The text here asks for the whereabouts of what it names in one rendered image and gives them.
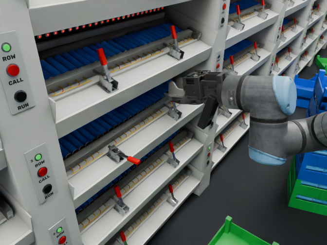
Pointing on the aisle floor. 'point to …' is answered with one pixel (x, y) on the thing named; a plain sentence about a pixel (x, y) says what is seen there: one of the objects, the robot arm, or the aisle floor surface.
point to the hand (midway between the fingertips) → (169, 95)
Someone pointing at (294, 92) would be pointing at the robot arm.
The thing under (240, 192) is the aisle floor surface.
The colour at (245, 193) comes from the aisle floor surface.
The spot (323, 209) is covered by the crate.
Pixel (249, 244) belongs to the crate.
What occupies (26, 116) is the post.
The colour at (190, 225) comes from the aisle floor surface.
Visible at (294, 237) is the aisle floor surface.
